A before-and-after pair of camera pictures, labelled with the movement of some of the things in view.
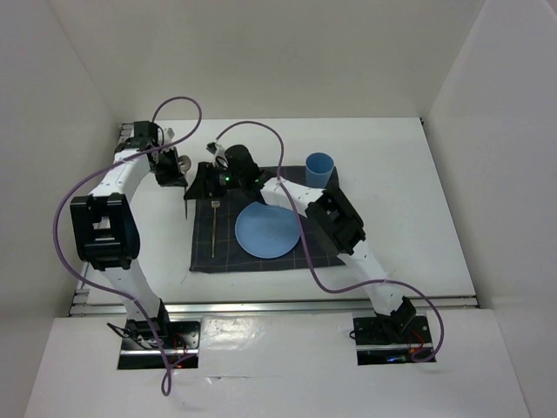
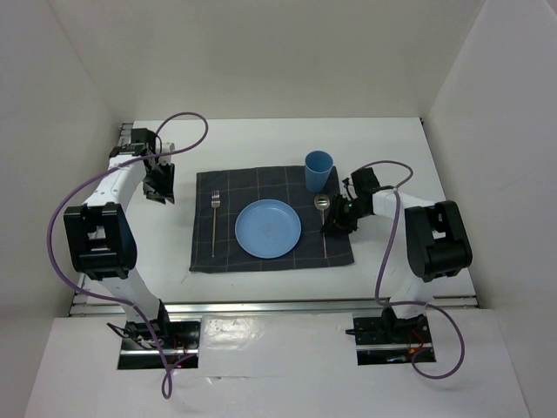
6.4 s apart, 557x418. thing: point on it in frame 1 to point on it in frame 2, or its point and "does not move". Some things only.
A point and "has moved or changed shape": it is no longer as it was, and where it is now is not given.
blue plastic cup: [318, 167] does not move
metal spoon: [184, 165] has moved or changed shape
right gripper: [200, 189] to [337, 222]
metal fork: [215, 204] does not move
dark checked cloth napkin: [220, 197] does not move
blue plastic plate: [266, 231] does not move
